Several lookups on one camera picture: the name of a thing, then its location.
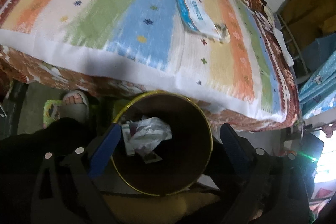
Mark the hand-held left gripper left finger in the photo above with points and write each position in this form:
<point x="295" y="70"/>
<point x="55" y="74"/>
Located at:
<point x="105" y="153"/>

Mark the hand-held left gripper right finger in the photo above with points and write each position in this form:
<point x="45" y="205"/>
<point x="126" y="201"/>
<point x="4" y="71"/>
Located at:
<point x="231" y="145"/>

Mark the round brown can gold rim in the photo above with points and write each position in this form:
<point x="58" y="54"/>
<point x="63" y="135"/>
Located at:
<point x="183" y="150"/>

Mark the white paper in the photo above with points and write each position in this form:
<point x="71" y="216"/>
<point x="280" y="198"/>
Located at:
<point x="151" y="129"/>

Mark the small clear wrapper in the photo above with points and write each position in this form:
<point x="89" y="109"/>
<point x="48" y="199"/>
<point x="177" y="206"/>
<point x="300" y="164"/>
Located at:
<point x="224" y="32"/>

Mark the blue white packet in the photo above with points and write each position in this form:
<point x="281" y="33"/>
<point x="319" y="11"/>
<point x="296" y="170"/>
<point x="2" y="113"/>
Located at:
<point x="197" y="16"/>

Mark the bright window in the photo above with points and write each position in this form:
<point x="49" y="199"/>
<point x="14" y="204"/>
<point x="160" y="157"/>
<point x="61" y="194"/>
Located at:
<point x="328" y="161"/>

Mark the white slipper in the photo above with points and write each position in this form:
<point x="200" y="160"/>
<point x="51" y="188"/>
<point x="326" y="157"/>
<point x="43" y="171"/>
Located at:
<point x="78" y="111"/>

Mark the blue printed curtain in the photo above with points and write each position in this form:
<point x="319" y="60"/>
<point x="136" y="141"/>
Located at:
<point x="317" y="90"/>

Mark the brown floral blanket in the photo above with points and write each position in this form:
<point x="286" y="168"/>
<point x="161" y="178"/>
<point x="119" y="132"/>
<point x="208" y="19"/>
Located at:
<point x="290" y="87"/>

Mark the person's foot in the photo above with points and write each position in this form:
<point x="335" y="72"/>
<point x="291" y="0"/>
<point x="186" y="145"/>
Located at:
<point x="72" y="100"/>

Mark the tan cloth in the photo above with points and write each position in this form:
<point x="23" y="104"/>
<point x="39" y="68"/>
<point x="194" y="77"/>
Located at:
<point x="157" y="205"/>

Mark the white folded cloth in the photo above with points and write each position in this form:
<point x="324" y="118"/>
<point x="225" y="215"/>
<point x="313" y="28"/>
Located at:
<point x="282" y="43"/>

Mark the white printed cloth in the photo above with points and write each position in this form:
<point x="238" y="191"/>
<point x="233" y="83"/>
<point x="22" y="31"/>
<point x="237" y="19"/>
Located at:
<point x="267" y="14"/>

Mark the yellow hanging jacket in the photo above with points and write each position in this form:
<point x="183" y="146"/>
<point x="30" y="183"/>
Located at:
<point x="309" y="8"/>

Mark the striped pastel mat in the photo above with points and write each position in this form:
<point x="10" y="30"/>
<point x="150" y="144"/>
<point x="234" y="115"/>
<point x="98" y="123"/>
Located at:
<point x="105" y="3"/>

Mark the dark bed frame leg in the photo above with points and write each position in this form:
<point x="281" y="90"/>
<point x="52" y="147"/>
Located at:
<point x="17" y="106"/>

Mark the metal bed rail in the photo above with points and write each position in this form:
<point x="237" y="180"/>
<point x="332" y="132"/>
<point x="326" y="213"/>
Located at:
<point x="290" y="37"/>

